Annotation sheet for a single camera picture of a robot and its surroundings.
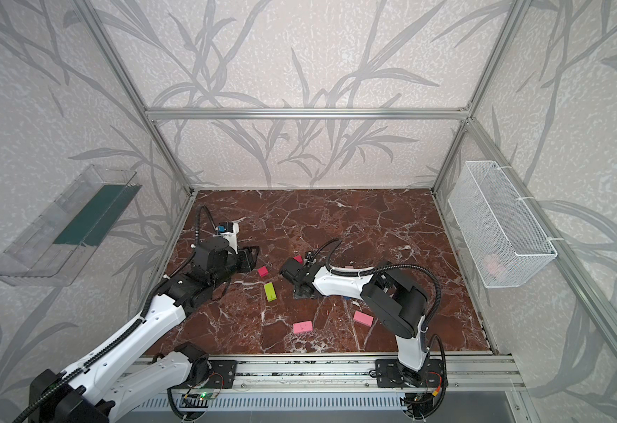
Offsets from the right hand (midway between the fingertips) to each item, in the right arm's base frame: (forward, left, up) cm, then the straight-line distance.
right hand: (307, 280), depth 92 cm
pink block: (-16, +1, +1) cm, 16 cm away
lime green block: (-4, +13, +1) cm, 13 cm away
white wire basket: (-6, -49, +34) cm, 60 cm away
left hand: (+4, +14, +20) cm, 25 cm away
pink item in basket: (-5, -54, +20) cm, 58 cm away
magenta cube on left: (+3, +16, +1) cm, 16 cm away
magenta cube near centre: (+10, +4, -1) cm, 10 cm away
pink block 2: (-13, -18, 0) cm, 23 cm away
